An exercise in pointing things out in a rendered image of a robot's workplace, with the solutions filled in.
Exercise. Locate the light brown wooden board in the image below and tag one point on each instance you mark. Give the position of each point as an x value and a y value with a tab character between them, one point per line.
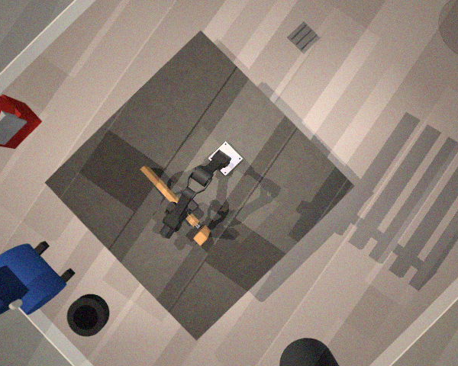
166	191

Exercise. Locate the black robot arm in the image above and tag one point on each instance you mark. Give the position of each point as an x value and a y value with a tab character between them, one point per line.
203	175

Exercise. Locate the brown wooden block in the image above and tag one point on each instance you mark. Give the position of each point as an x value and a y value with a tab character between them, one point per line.
202	235

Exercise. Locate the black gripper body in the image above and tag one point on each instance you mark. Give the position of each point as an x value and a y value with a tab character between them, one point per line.
192	206

